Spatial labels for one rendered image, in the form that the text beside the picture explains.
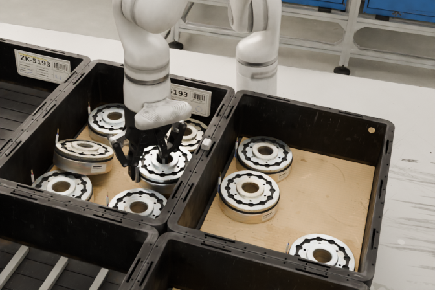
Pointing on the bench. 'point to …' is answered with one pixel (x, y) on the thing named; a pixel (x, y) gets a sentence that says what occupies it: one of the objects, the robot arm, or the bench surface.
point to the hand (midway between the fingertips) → (147, 168)
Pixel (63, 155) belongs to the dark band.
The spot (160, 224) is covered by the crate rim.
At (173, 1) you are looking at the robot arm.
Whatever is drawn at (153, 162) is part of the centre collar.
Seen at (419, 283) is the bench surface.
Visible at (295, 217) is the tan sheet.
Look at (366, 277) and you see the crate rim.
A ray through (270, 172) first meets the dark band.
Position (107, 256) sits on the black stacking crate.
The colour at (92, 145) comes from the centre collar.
